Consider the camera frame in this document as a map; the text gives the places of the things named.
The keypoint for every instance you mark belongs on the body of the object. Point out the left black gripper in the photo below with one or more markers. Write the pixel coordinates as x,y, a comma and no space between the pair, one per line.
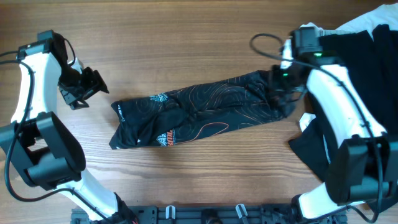
96,84

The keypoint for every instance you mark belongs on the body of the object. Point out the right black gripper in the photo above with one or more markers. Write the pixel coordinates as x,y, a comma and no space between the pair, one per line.
276,83

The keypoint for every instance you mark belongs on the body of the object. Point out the black orange printed cycling jersey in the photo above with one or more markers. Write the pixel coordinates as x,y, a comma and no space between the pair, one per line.
199,111

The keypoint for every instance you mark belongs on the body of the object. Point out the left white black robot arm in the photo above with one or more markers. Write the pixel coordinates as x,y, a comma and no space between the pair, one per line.
40,147

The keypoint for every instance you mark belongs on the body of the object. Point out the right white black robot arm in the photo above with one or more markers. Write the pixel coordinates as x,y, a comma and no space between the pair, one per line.
361,171

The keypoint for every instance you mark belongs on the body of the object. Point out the black garment pile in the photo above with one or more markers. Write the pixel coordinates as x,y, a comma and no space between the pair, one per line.
316,147

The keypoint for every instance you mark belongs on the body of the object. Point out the white garment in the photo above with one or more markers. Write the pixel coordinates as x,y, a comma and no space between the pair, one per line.
342,25

